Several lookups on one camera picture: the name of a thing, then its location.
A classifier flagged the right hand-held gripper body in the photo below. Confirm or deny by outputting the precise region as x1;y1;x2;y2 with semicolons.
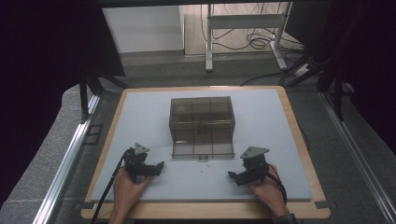
235;146;271;187

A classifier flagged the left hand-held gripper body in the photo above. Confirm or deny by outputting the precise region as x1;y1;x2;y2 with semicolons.
123;142;158;184

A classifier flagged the smoky clear plastic box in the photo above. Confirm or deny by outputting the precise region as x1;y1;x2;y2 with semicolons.
168;95;236;161

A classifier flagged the person's right hand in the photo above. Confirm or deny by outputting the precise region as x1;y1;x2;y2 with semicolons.
247;163;290;217

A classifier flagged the person's left hand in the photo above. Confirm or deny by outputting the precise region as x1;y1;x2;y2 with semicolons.
112;167;153;217

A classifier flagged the grey foam mat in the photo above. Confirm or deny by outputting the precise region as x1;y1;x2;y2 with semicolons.
91;88;314;203

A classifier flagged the dark wristwatch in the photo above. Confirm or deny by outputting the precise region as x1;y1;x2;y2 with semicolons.
272;212;299;224

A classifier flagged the black metal stand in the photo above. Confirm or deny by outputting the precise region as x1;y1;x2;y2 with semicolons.
278;52;354;122
78;70;131;123

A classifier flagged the white power strip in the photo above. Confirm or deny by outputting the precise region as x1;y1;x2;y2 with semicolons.
292;63;311;77

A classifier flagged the white panel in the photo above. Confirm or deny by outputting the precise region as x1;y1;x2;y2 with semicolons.
102;5;185;54

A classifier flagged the black curtain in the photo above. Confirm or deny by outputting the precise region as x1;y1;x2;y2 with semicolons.
0;0;126;208
284;0;396;157

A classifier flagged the thin red wire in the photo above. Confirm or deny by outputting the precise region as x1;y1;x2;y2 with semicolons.
268;163;279;180

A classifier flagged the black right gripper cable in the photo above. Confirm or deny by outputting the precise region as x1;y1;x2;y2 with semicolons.
264;171;289;204

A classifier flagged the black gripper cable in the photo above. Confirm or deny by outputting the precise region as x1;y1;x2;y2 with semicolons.
264;171;289;204
90;148;131;224

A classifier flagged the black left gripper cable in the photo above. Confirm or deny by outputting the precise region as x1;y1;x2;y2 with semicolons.
90;148;131;224

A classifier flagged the white board with wooden frame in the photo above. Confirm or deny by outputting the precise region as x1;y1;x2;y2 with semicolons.
80;85;332;220

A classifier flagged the aluminium rail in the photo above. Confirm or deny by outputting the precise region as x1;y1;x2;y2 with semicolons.
32;93;101;224
318;91;396;224

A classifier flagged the tangle of black floor cables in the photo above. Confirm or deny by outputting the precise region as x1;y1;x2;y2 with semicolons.
200;2;305;53

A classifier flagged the white desk frame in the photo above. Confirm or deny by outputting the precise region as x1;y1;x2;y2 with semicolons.
205;2;293;73

